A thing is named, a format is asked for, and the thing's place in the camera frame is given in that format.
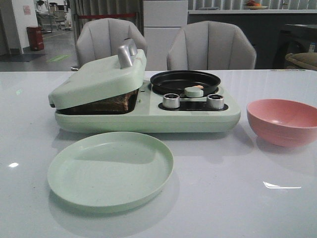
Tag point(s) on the bread slice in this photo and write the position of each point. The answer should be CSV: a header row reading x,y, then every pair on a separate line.
x,y
116,105

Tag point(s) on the mint green breakfast maker lid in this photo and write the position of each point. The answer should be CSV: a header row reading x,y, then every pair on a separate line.
x,y
102,79

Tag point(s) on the pink bowl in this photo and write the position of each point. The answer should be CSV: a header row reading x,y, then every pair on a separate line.
x,y
283,122

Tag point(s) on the mint green breakfast maker base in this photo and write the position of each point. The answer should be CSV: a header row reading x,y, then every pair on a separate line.
x,y
148,117

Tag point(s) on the left silver control knob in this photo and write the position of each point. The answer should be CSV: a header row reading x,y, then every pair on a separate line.
x,y
171,101

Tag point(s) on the silver control knob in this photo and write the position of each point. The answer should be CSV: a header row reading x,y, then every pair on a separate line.
x,y
215,101
171,101

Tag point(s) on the black round frying pan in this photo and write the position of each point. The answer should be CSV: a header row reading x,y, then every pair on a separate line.
x,y
176,81

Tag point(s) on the right silver control knob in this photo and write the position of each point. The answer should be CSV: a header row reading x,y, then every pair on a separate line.
x,y
215,101

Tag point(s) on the mint green round plate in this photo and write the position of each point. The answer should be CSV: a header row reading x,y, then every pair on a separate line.
x,y
111,172

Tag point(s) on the right beige upholstered chair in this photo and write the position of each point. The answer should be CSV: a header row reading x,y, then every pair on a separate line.
x,y
211,45

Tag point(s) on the beige upholstered chair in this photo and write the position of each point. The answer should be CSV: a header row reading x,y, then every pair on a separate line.
x,y
211,45
101,38

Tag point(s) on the white cabinet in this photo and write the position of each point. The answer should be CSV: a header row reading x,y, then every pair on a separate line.
x,y
162,19

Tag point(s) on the left beige upholstered chair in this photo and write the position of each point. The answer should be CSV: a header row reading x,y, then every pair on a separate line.
x,y
101,38

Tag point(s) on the dark grey counter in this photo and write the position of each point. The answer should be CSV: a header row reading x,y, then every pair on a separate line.
x,y
269,31

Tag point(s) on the red bin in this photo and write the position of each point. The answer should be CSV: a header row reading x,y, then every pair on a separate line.
x,y
35,38

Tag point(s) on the fruit plate on counter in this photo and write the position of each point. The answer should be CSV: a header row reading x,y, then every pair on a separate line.
x,y
253,5

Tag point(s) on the tan cushion at right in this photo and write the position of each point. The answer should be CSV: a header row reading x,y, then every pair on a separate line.
x,y
302,60

